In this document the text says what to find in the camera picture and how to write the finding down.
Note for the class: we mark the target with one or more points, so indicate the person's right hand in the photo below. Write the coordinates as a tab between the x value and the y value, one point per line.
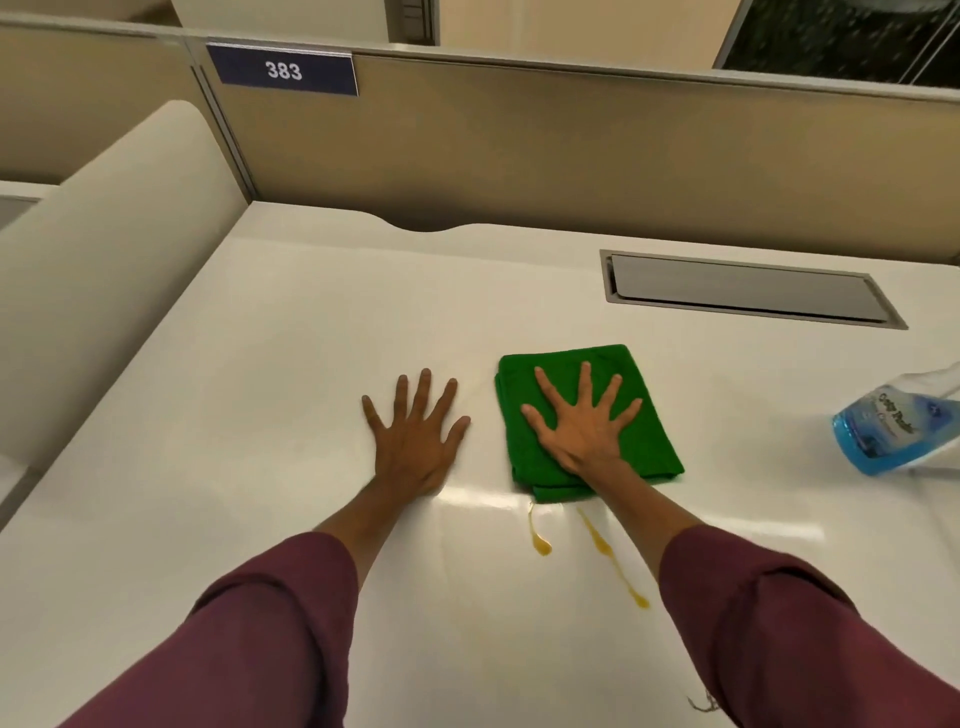
585	442

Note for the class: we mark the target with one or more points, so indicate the person's left hand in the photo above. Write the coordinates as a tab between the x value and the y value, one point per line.
414	454

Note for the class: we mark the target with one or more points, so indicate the person's right thumb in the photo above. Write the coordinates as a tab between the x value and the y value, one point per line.
536	424

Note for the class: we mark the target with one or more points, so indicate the person's right middle finger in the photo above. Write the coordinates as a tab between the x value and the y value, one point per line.
586	386

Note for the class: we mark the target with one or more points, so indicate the person's right little finger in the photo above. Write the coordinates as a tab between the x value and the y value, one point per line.
628	416

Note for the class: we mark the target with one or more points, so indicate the person's left thumb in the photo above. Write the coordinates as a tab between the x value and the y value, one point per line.
456	435

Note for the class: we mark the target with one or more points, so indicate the person's left little finger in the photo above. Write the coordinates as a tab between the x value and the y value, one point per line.
373	416

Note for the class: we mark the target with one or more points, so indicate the person's left middle finger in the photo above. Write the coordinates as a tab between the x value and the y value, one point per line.
421	394

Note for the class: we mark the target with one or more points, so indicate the green microfibre cloth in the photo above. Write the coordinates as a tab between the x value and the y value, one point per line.
654	444

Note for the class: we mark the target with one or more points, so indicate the person's left forearm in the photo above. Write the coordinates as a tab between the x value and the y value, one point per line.
262	630

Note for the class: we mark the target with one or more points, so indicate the person's right forearm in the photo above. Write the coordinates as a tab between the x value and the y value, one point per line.
772	637

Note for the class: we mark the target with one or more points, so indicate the short yellow liquid spill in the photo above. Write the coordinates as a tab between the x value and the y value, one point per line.
541	547

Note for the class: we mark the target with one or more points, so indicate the long yellow liquid spill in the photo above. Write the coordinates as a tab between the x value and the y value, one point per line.
604	552

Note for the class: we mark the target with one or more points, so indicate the beige desk partition panel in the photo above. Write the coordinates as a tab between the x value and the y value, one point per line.
562	150

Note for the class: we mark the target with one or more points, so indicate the blue liquid spray bottle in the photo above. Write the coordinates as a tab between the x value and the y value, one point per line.
889	433

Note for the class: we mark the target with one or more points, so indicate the white curved desk divider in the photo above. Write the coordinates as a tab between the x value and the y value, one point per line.
105	262

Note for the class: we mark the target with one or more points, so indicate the dark blue number sign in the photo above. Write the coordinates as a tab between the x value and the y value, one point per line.
281	70

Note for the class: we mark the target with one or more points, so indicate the dark glass window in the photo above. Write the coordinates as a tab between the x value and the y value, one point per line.
832	37

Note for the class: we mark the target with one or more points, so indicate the beige side partition panel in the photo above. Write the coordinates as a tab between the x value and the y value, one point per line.
82	97

